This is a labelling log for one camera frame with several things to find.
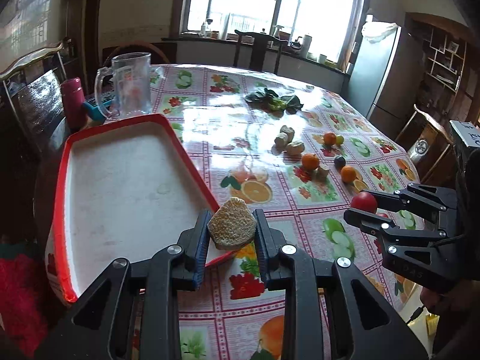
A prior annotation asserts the red tomato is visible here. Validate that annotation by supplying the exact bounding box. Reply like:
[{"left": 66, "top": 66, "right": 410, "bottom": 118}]
[{"left": 351, "top": 191, "right": 377, "bottom": 214}]

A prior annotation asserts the orange mandarin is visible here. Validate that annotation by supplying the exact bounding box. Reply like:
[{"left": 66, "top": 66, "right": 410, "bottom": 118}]
[
  {"left": 301, "top": 153, "right": 320, "bottom": 172},
  {"left": 340, "top": 165, "right": 357, "bottom": 184},
  {"left": 323, "top": 132, "right": 337, "bottom": 146}
]

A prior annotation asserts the small beige root piece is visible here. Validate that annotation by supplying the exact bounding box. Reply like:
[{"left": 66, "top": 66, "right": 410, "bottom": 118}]
[{"left": 316, "top": 166, "right": 330, "bottom": 182}]

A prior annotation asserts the small green lime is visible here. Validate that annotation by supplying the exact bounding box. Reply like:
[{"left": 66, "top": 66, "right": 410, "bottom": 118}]
[{"left": 336, "top": 135, "right": 344, "bottom": 146}]

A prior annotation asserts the red rimmed white tray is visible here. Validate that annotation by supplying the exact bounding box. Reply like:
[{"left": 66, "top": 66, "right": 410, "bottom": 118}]
[{"left": 50, "top": 114, "right": 220, "bottom": 304}]

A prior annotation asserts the right hand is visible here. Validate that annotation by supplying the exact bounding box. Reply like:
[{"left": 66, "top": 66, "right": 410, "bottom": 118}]
[{"left": 420, "top": 280, "right": 479, "bottom": 315}]

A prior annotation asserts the wooden chair right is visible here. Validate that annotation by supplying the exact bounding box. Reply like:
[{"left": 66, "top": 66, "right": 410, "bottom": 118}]
[{"left": 395, "top": 104, "right": 456, "bottom": 186}]

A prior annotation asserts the red cloth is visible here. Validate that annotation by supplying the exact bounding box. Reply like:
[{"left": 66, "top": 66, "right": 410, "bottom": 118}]
[{"left": 1, "top": 244, "right": 49, "bottom": 359}]

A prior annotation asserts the floral fruit tablecloth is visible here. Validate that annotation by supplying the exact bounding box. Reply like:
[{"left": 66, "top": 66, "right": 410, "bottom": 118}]
[{"left": 151, "top": 65, "right": 418, "bottom": 359}]

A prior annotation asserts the silver refrigerator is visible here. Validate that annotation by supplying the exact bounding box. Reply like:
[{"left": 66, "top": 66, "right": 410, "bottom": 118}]
[{"left": 342, "top": 21, "right": 424, "bottom": 138}]

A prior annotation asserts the green leafy vegetable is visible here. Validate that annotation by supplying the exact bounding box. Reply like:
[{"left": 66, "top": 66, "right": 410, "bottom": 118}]
[{"left": 245, "top": 87, "right": 304, "bottom": 114}]

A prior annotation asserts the white roll on windowsill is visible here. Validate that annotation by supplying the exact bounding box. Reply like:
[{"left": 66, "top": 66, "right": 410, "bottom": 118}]
[{"left": 298, "top": 35, "right": 312, "bottom": 59}]

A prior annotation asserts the dark far wooden chair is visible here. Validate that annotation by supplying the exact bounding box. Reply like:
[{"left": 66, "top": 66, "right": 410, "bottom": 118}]
[{"left": 233, "top": 30, "right": 288, "bottom": 75}]

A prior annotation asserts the dark wooden chair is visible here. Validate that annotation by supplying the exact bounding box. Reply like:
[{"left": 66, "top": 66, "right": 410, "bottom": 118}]
[
  {"left": 233, "top": 30, "right": 288, "bottom": 75},
  {"left": 1, "top": 37, "right": 76, "bottom": 153}
]

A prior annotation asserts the blue box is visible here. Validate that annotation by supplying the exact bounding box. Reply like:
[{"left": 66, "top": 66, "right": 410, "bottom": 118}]
[{"left": 82, "top": 90, "right": 115, "bottom": 122}]

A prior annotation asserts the magenta thermos bottle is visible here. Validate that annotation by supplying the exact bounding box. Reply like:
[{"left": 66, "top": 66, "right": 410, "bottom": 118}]
[{"left": 60, "top": 77, "right": 87, "bottom": 132}]

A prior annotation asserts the clear plastic pitcher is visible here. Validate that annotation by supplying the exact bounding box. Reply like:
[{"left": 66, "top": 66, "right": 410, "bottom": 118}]
[{"left": 94, "top": 52, "right": 152, "bottom": 119}]

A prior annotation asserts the round back wooden chair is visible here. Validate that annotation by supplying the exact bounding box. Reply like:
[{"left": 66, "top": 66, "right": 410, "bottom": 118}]
[{"left": 102, "top": 41, "right": 177, "bottom": 67}]

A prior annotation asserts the wooden wall shelf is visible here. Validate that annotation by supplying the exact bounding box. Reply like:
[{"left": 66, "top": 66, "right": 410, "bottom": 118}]
[{"left": 404, "top": 12, "right": 479, "bottom": 125}]

